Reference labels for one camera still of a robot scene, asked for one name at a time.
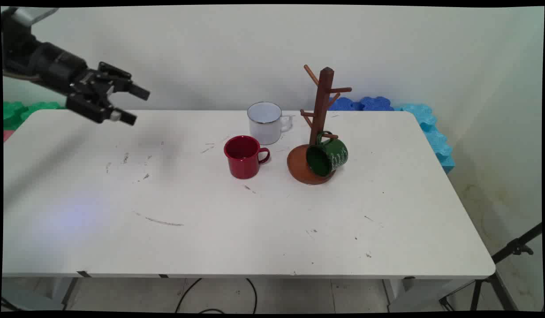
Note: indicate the light blue foam mat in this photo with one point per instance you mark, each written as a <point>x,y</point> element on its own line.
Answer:
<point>436,139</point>

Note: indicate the black tripod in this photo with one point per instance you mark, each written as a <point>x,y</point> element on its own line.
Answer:
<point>511,247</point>

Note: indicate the green foam mat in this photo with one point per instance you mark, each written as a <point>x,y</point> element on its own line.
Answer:
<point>16,114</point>

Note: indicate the red enamel mug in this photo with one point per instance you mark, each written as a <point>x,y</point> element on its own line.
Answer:
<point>244,163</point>

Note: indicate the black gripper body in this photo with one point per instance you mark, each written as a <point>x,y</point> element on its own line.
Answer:
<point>60,66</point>

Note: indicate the green enamel mug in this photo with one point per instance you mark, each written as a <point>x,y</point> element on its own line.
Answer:
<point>332,157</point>

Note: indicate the pink foam mat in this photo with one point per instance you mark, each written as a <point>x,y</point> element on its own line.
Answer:
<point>7,134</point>

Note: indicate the white enamel mug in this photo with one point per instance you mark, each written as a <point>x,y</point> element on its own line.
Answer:
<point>263,130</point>

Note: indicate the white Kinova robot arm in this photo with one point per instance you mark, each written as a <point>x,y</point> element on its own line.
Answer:
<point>29,14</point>

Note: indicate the grey metal table leg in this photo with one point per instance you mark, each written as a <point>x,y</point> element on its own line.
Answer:
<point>69,291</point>

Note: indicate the brown wooden mug tree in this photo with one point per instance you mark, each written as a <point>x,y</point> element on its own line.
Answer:
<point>321,101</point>

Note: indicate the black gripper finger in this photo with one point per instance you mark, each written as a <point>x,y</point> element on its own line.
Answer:
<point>122,81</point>
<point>91,108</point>

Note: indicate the dark blue foam mat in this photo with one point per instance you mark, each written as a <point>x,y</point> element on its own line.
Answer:
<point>361,104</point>

